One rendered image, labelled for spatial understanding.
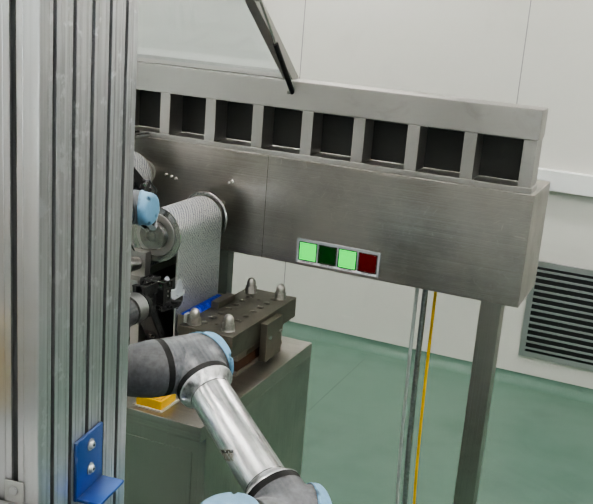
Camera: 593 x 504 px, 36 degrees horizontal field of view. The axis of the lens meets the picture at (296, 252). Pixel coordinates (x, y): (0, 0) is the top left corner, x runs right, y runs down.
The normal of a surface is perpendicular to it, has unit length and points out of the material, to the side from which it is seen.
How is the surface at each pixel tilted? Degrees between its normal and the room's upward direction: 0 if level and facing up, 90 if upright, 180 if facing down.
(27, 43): 90
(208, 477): 90
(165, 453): 90
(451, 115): 90
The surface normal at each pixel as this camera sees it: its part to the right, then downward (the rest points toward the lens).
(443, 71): -0.40, 0.22
